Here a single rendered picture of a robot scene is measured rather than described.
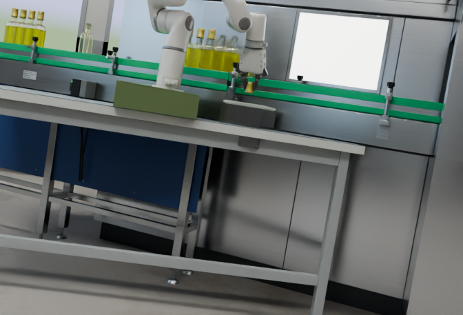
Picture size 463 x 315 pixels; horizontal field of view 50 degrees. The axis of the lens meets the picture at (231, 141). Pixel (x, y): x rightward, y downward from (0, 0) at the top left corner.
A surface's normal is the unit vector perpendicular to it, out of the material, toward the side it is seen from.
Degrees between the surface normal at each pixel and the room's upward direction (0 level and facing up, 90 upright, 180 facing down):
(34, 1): 90
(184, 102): 90
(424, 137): 90
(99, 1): 90
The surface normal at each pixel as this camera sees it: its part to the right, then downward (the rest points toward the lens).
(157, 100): 0.10, 0.07
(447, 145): -0.32, 0.00
